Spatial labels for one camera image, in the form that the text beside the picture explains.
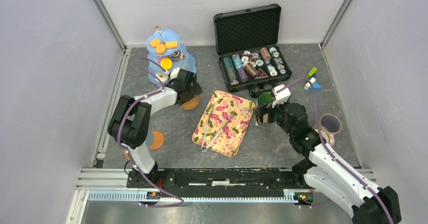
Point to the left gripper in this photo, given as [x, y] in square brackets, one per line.
[195, 90]

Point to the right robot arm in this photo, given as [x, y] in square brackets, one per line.
[322, 168]

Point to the green-inside floral mug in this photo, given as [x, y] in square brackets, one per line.
[263, 111]

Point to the white glazed donut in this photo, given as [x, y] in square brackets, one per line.
[164, 78]

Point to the round orange biscuit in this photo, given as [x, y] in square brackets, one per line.
[160, 49]
[155, 42]

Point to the black poker chip case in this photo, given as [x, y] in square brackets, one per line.
[249, 57]

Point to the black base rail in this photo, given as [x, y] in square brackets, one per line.
[173, 178]

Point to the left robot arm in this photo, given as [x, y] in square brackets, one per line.
[129, 124]

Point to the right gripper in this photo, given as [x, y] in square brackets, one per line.
[276, 104]

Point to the colourful toy block stack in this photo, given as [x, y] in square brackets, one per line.
[311, 77]

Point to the floral rectangular tray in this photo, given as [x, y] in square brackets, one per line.
[223, 124]

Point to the square yellow biscuit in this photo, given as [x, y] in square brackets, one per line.
[171, 44]

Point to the cork coaster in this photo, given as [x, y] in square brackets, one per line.
[157, 140]

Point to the woven rattan coaster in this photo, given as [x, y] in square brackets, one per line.
[191, 104]

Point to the blue three-tier cake stand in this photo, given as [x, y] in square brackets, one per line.
[165, 53]

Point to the chocolate swirl cake roll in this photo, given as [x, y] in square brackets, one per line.
[177, 56]

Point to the beige mug purple inside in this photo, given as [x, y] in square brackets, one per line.
[330, 125]

